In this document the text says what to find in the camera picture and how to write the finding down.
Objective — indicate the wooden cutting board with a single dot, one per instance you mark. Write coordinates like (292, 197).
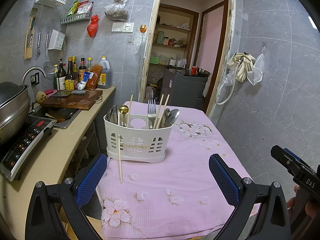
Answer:
(83, 102)

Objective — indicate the orange wall hook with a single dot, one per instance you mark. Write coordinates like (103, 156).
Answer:
(143, 28)

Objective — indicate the large oil jug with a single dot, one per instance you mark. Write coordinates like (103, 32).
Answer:
(105, 79)

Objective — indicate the orange snack bag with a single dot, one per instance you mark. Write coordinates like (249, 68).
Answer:
(95, 73)

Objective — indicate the silver fork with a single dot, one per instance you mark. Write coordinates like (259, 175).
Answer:
(152, 112)

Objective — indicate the steel pot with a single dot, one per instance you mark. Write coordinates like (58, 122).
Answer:
(15, 103)

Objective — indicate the white plastic utensil caddy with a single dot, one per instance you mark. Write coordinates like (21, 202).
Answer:
(137, 141)

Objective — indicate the grey wall shelf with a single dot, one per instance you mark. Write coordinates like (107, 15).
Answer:
(76, 18)

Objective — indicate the gold spoon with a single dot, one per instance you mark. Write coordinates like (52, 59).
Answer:
(123, 110)

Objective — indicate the hanging rubber gloves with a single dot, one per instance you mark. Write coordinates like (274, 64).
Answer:
(243, 63)

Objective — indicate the induction cooker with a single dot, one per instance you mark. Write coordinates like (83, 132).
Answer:
(15, 151)

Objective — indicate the hanging bag of dried goods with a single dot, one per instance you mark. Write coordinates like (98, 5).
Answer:
(117, 11)

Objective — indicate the pink floral tablecloth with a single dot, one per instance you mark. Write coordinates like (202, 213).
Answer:
(177, 198)

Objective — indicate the dark soy sauce bottle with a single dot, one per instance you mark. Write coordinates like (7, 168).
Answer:
(69, 80)

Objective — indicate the grey mini fridge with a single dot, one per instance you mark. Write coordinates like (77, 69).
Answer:
(184, 90)

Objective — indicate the hanging wire strainer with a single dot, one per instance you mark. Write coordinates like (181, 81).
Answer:
(48, 66)

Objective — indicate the silver peeler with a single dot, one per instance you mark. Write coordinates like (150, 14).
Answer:
(112, 114)

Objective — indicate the chrome faucet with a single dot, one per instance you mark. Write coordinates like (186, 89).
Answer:
(32, 70)

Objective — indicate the wooden chopstick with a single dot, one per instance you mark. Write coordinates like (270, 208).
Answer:
(158, 111)
(119, 159)

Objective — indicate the red plastic bag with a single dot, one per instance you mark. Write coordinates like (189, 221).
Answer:
(93, 26)

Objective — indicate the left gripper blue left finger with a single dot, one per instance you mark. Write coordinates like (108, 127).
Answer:
(88, 178)

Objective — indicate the hanging mesh bag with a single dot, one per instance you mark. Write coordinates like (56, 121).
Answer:
(256, 75)

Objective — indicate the silver spoon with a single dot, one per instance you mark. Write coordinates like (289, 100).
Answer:
(172, 117)

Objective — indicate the wooden knife holder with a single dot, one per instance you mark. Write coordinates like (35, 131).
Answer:
(28, 45)

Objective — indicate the white wall socket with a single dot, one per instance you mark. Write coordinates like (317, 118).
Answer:
(122, 27)

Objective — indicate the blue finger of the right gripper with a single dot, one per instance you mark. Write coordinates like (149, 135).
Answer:
(292, 154)

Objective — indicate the white box on wall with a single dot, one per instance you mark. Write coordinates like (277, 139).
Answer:
(56, 40)

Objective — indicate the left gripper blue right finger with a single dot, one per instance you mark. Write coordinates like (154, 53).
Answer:
(227, 179)

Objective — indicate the cleaver knife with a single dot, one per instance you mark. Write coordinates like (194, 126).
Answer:
(62, 94)

